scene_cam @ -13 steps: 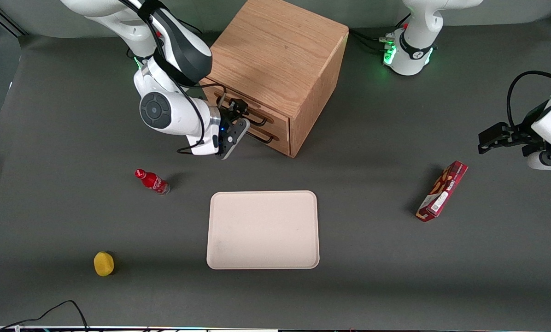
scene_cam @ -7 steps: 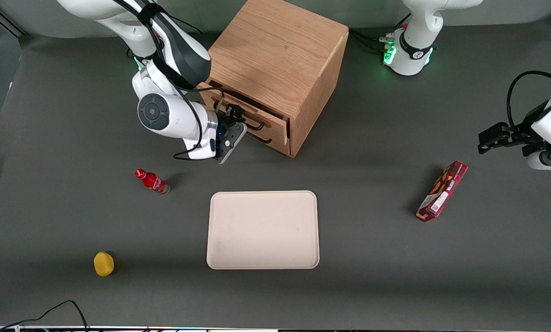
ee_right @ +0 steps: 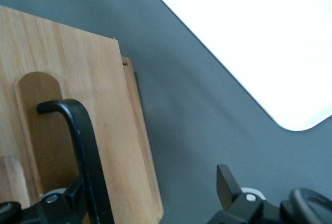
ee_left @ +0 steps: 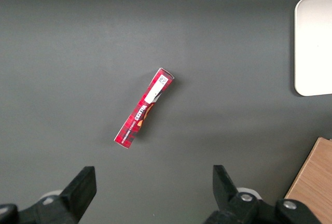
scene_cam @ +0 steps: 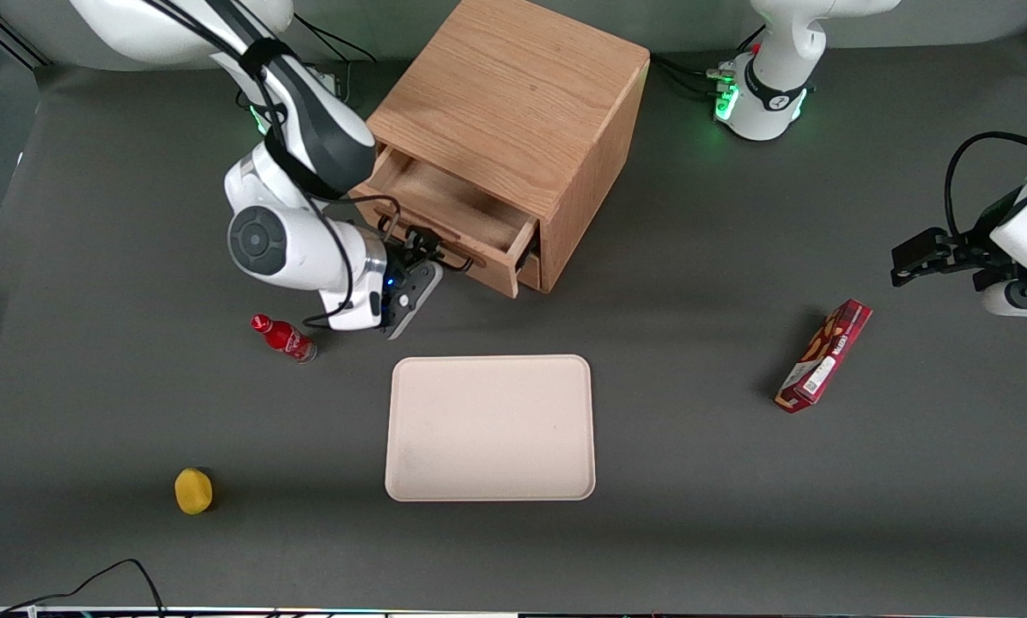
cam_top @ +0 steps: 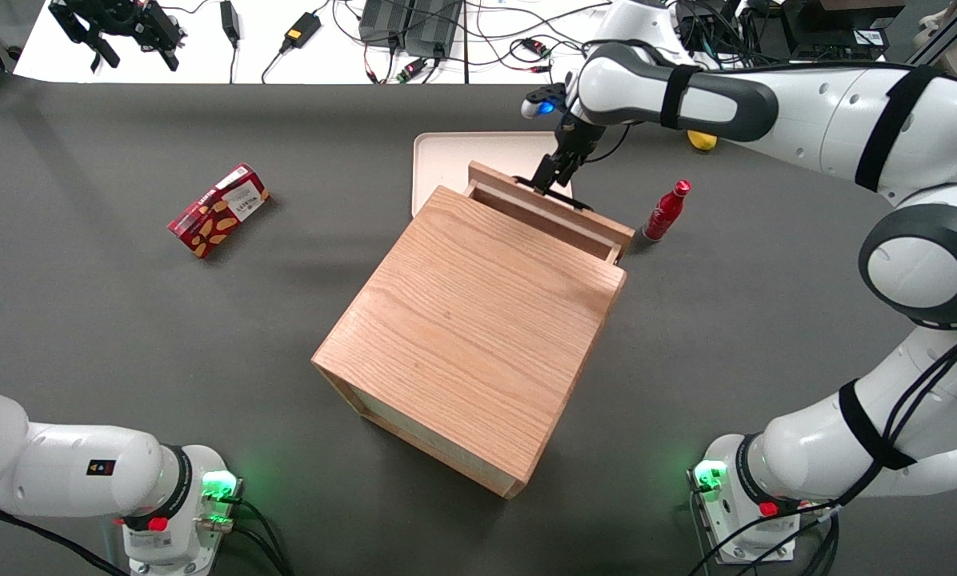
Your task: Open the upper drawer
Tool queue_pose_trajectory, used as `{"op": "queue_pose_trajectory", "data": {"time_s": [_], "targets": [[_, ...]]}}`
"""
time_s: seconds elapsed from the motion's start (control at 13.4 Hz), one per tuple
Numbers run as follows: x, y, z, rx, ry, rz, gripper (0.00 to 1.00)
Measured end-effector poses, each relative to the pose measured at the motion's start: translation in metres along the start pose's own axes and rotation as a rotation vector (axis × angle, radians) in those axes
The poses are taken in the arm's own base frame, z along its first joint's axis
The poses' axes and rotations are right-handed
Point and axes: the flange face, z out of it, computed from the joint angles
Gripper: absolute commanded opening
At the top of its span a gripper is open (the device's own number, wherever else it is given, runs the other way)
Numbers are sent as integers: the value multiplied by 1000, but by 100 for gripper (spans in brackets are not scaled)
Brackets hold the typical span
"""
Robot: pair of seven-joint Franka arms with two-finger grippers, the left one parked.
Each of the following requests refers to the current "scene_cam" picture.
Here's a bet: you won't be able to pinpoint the wooden drawer with handle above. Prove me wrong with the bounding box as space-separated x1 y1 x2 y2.
349 146 540 300

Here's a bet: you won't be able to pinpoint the black left base cables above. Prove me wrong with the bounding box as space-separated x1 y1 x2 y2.
651 24 768 102

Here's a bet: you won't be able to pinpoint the small red soda bottle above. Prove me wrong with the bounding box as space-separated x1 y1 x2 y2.
251 313 319 364

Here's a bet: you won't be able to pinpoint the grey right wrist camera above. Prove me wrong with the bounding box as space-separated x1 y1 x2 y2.
381 261 444 341

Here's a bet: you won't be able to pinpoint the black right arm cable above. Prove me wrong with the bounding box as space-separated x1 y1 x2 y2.
140 0 404 329

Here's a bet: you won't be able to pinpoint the beige plastic tray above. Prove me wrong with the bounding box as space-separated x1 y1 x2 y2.
385 354 597 503

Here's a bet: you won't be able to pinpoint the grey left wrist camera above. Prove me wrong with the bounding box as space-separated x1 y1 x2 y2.
982 280 1027 320

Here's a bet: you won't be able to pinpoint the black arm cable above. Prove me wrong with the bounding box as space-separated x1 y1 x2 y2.
140 0 404 329
945 131 1027 243

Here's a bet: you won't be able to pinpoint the red tartan shortbread box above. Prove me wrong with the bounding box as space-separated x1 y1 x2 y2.
775 299 874 415

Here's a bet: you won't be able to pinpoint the black cable on table edge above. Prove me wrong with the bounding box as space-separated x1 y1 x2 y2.
0 559 167 618

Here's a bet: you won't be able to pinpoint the wooden drawer cabinet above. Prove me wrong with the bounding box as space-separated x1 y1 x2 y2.
366 0 652 295

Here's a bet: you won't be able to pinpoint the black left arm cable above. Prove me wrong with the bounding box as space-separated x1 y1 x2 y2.
945 131 1027 243

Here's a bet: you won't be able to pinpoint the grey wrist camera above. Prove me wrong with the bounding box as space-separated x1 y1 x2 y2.
381 261 444 341
982 280 1027 320

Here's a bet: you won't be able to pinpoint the yellow lemon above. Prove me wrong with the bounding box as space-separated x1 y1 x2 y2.
174 467 215 516

